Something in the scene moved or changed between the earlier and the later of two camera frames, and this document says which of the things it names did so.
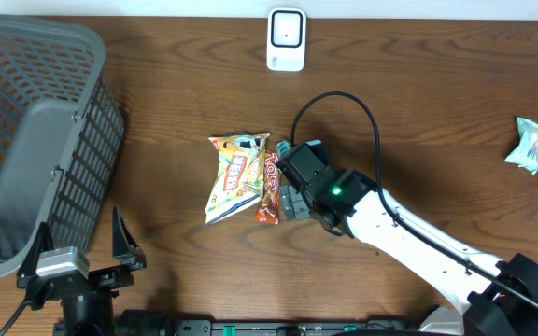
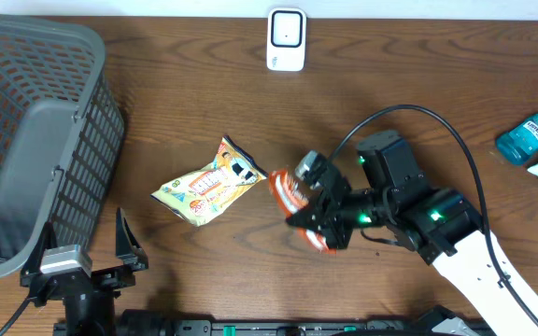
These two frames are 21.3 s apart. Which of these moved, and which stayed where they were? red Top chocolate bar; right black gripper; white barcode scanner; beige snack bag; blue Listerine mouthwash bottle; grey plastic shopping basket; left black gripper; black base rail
Moved: red Top chocolate bar; right black gripper; beige snack bag; blue Listerine mouthwash bottle
Stayed: black base rail; left black gripper; white barcode scanner; grey plastic shopping basket
